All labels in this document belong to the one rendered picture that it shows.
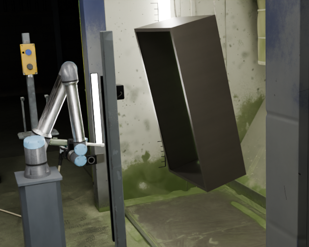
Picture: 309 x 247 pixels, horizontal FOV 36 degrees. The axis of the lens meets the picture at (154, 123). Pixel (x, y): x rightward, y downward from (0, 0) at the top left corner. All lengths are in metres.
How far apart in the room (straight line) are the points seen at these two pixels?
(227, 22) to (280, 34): 3.10
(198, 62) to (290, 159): 1.81
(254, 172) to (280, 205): 2.83
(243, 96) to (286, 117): 3.23
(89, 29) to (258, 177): 1.97
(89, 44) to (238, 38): 1.44
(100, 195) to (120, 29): 1.50
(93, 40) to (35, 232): 1.66
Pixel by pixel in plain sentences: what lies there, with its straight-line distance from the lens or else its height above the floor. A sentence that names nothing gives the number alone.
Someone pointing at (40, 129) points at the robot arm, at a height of 0.94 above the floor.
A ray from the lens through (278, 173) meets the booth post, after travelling 1.62.
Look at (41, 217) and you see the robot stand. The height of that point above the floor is 0.37.
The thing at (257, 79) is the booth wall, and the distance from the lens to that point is 4.82.
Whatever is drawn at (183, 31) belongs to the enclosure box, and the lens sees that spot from 3.19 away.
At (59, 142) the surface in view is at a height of 0.77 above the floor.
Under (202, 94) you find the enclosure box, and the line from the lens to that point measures 3.30.
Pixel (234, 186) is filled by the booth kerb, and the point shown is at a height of 0.10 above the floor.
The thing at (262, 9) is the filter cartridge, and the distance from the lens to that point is 4.40.
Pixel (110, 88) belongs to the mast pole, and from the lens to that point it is 2.20.
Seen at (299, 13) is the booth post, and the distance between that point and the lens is 1.47.
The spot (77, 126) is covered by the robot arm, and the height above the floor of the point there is 0.97.
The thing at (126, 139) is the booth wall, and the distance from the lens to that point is 4.33.
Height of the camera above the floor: 1.66
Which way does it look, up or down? 12 degrees down
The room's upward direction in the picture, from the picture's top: 3 degrees counter-clockwise
